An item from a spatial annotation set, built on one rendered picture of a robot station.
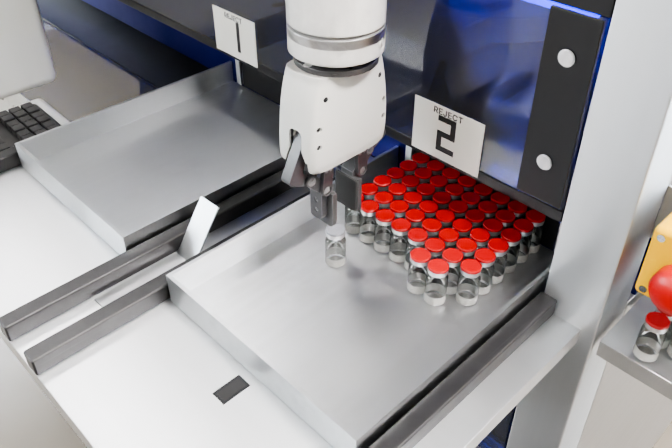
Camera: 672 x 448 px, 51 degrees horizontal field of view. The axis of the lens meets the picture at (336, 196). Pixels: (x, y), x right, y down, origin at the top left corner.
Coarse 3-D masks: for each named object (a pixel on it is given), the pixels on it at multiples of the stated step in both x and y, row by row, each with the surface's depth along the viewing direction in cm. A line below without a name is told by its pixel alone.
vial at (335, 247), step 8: (328, 240) 72; (336, 240) 72; (344, 240) 72; (328, 248) 73; (336, 248) 72; (344, 248) 73; (328, 256) 73; (336, 256) 73; (344, 256) 74; (328, 264) 74; (336, 264) 74
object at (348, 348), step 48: (240, 240) 73; (288, 240) 78; (192, 288) 71; (240, 288) 71; (288, 288) 71; (336, 288) 71; (384, 288) 71; (528, 288) 67; (240, 336) 62; (288, 336) 66; (336, 336) 66; (384, 336) 66; (432, 336) 66; (480, 336) 63; (288, 384) 58; (336, 384) 62; (384, 384) 62; (432, 384) 60; (336, 432) 55; (384, 432) 57
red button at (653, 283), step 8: (656, 272) 56; (664, 272) 54; (656, 280) 55; (664, 280) 54; (648, 288) 56; (656, 288) 55; (664, 288) 54; (656, 296) 55; (664, 296) 55; (656, 304) 56; (664, 304) 55; (664, 312) 56
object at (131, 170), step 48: (144, 96) 98; (192, 96) 104; (240, 96) 105; (48, 144) 91; (96, 144) 94; (144, 144) 94; (192, 144) 94; (240, 144) 94; (96, 192) 85; (144, 192) 85; (192, 192) 85; (144, 240) 75
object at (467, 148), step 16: (416, 96) 70; (416, 112) 71; (432, 112) 69; (448, 112) 68; (416, 128) 72; (432, 128) 70; (448, 128) 68; (464, 128) 67; (480, 128) 65; (416, 144) 73; (432, 144) 71; (448, 144) 69; (464, 144) 68; (480, 144) 66; (448, 160) 70; (464, 160) 69
